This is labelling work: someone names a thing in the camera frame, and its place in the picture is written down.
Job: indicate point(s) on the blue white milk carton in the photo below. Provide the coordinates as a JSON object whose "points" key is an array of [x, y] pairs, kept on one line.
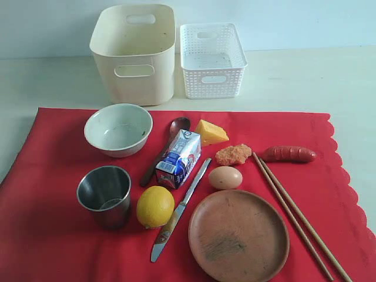
{"points": [[179, 160]]}

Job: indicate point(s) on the yellow cheese wedge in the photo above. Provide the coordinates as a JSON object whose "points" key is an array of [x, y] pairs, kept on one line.
{"points": [[210, 134]]}

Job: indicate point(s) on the orange fried chicken piece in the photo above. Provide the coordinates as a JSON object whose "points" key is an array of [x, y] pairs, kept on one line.
{"points": [[233, 155]]}

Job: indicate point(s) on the brown egg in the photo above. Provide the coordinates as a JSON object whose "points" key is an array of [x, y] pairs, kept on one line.
{"points": [[225, 177]]}

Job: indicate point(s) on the yellow lemon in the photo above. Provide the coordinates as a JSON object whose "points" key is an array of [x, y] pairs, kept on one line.
{"points": [[155, 207]]}

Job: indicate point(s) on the red sausage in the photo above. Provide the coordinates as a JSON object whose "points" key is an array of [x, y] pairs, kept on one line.
{"points": [[288, 154]]}

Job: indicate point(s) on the dark wooden spoon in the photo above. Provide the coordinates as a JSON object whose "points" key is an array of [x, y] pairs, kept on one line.
{"points": [[177, 124]]}

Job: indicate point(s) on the red table cloth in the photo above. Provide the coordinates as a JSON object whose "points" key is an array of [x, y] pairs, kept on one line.
{"points": [[46, 235]]}

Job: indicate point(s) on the white ceramic bowl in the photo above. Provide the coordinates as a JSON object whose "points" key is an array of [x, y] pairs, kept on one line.
{"points": [[119, 130]]}

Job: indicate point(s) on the right wooden chopstick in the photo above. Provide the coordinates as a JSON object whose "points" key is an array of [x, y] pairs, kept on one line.
{"points": [[292, 206]]}

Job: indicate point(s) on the wooden chopstick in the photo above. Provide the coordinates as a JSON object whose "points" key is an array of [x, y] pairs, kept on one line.
{"points": [[292, 206], [293, 220]]}

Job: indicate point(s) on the small white perforated basket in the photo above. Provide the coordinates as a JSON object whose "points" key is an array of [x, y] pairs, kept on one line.
{"points": [[212, 60]]}

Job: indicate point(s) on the steel table knife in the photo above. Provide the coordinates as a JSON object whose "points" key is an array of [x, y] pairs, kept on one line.
{"points": [[167, 230]]}

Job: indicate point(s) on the stainless steel cup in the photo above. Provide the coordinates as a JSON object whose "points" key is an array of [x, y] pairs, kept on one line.
{"points": [[105, 192]]}

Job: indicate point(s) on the brown wooden plate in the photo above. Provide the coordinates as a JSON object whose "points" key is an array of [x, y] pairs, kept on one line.
{"points": [[235, 235]]}

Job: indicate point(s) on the large cream plastic bin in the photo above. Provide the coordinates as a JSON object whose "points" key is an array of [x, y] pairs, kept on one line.
{"points": [[133, 47]]}

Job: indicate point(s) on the left wooden chopstick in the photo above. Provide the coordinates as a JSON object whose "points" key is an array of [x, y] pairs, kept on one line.
{"points": [[293, 220]]}

